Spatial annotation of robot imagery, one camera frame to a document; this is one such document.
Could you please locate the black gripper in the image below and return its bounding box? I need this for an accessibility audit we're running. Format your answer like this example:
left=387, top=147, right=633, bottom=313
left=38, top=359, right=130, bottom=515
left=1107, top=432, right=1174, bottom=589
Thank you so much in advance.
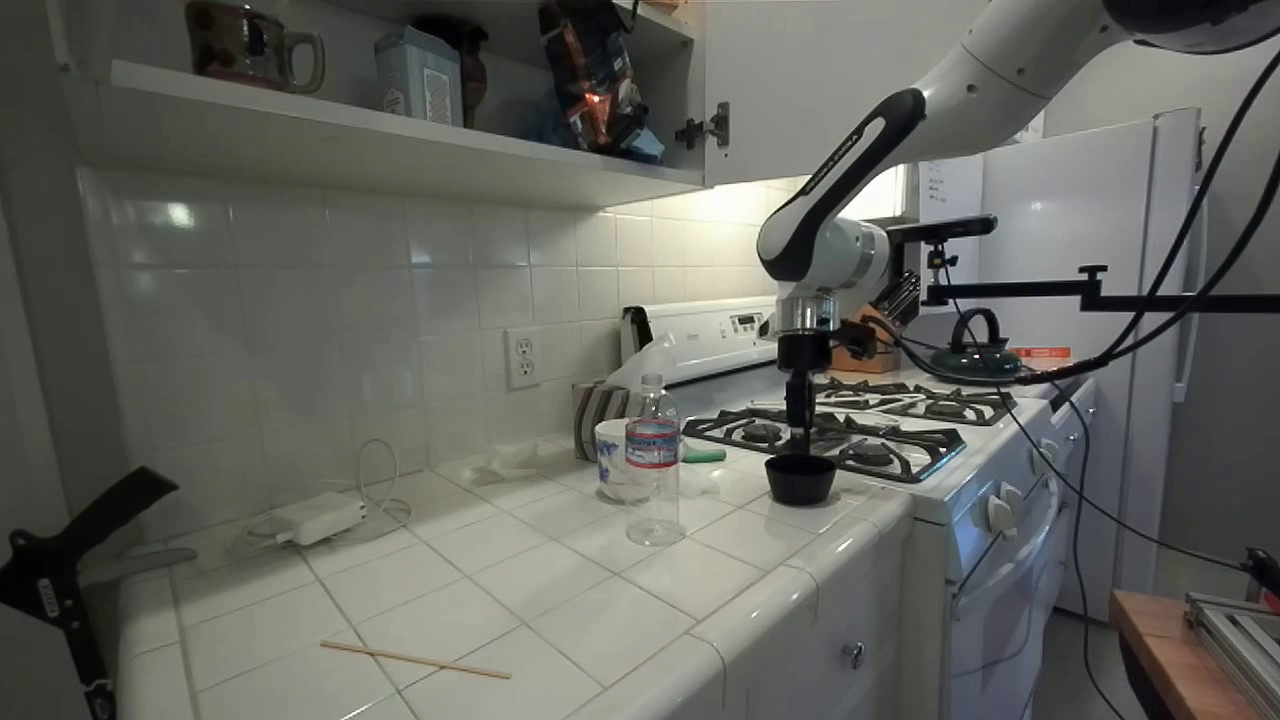
left=778, top=334, right=833, bottom=432

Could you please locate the dark green kettle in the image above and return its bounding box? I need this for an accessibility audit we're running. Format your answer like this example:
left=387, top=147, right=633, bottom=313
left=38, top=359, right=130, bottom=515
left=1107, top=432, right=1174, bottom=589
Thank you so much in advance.
left=931, top=310, right=1025, bottom=384

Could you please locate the wooden knife block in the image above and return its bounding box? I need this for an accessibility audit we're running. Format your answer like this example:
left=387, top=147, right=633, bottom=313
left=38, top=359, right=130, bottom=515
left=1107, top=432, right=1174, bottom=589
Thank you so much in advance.
left=833, top=310, right=895, bottom=378

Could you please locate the rear black stove grate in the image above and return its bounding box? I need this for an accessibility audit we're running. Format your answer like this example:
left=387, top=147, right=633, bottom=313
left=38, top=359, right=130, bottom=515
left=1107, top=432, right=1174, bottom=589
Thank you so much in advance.
left=818, top=379, right=1015, bottom=428

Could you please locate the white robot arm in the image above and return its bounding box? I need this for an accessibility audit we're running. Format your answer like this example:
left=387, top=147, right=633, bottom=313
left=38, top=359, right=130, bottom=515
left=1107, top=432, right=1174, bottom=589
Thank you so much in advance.
left=757, top=0, right=1280, bottom=432

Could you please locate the white power adapter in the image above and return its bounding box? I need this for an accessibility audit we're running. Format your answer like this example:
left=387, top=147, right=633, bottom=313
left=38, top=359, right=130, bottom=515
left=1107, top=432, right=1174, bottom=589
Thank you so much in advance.
left=252, top=491, right=370, bottom=548

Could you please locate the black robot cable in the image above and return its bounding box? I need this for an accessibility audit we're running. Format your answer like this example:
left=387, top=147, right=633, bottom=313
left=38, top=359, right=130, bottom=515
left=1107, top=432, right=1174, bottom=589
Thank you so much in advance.
left=852, top=54, right=1280, bottom=720

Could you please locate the white refrigerator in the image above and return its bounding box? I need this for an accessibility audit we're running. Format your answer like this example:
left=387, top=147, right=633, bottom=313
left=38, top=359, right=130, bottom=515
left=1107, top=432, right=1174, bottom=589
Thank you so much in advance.
left=911, top=110, right=1207, bottom=620

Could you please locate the white gas stove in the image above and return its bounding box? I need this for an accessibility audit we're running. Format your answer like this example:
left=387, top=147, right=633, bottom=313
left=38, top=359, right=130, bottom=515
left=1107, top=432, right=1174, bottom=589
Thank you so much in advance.
left=620, top=298, right=1095, bottom=720

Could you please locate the white wall shelf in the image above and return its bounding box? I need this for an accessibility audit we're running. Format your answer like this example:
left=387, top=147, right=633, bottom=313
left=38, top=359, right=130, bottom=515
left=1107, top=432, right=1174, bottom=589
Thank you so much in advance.
left=68, top=59, right=700, bottom=208

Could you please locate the clear plastic water bottle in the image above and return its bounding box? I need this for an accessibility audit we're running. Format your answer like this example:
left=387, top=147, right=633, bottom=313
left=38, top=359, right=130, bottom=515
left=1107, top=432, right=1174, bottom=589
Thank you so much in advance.
left=624, top=371, right=683, bottom=548

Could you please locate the dark jar on shelf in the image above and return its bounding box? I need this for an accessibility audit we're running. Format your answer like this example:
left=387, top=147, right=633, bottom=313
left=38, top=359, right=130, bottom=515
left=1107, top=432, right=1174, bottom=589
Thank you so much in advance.
left=413, top=13, right=488, bottom=126

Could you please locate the blue white box on shelf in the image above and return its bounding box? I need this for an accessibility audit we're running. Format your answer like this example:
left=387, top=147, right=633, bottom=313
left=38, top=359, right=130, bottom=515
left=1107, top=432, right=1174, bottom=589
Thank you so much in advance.
left=376, top=28, right=465, bottom=126

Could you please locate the wooden side table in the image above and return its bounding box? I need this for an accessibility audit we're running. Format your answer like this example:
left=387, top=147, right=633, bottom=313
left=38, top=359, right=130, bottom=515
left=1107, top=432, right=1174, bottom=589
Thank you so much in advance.
left=1107, top=594, right=1280, bottom=720

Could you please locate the white wall power outlet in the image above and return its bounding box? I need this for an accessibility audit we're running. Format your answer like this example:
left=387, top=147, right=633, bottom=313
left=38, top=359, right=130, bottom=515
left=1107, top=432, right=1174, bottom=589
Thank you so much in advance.
left=504, top=329, right=539, bottom=393

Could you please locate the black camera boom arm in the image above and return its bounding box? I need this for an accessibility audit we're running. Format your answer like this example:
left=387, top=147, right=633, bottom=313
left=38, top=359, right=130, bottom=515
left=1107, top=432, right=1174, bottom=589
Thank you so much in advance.
left=879, top=215, right=1280, bottom=316

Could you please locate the wooden stick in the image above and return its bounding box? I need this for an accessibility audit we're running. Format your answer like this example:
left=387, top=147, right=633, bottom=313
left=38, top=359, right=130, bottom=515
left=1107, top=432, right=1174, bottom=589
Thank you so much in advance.
left=321, top=641, right=515, bottom=679

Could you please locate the small black pot with handle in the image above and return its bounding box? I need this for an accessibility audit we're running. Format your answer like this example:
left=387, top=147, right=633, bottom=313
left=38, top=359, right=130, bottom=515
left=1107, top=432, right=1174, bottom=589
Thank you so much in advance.
left=766, top=432, right=838, bottom=507

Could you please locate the brown ceramic mug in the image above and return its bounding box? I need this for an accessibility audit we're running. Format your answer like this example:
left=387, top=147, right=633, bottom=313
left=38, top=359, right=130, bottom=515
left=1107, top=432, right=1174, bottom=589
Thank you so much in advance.
left=185, top=0, right=327, bottom=98

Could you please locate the black stove grate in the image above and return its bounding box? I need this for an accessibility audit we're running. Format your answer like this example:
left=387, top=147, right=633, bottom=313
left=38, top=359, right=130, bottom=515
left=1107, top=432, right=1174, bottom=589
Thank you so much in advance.
left=683, top=408, right=963, bottom=484
left=818, top=379, right=1015, bottom=428

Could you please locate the colourful snack bag on shelf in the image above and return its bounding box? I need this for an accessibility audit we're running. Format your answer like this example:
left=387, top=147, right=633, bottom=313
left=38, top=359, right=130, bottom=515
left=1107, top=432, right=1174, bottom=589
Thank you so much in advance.
left=536, top=0, right=665, bottom=166

